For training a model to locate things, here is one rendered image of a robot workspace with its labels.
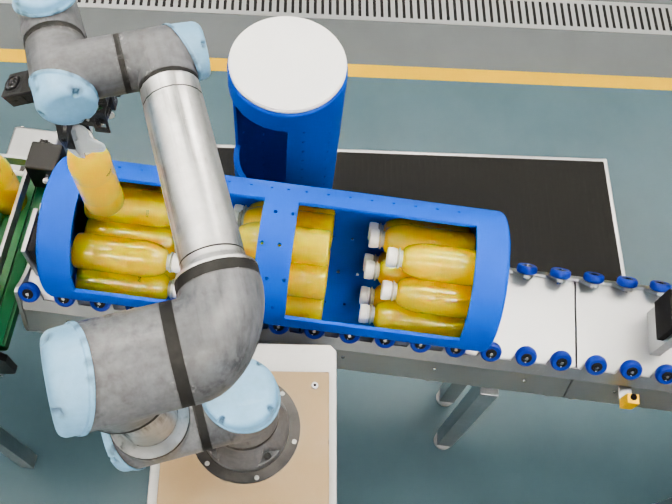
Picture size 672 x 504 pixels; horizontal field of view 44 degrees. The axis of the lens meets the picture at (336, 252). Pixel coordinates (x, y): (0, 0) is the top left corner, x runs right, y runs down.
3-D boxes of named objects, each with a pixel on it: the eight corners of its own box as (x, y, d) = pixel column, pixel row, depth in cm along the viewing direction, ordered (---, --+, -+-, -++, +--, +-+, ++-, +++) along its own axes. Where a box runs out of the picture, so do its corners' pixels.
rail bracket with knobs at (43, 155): (63, 201, 190) (53, 178, 180) (32, 197, 190) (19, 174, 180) (74, 164, 194) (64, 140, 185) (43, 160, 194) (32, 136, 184)
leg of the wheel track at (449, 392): (453, 407, 268) (502, 345, 211) (435, 405, 268) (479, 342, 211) (454, 390, 271) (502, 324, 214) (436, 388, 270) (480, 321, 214)
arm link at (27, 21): (9, 15, 99) (1, -37, 103) (33, 73, 109) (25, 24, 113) (76, 4, 101) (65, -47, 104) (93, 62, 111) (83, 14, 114)
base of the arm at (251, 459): (281, 478, 141) (281, 465, 132) (193, 465, 141) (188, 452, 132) (295, 393, 148) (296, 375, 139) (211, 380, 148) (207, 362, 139)
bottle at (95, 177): (77, 209, 151) (50, 151, 133) (98, 179, 154) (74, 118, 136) (112, 224, 150) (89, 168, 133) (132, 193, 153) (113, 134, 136)
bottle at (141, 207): (94, 178, 168) (189, 191, 168) (93, 212, 170) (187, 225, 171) (83, 187, 161) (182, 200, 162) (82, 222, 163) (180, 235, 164)
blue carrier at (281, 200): (473, 364, 176) (507, 334, 149) (62, 312, 175) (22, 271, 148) (481, 239, 186) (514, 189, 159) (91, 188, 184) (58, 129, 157)
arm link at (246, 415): (288, 438, 134) (289, 416, 122) (206, 461, 132) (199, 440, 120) (270, 369, 139) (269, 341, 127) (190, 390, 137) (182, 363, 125)
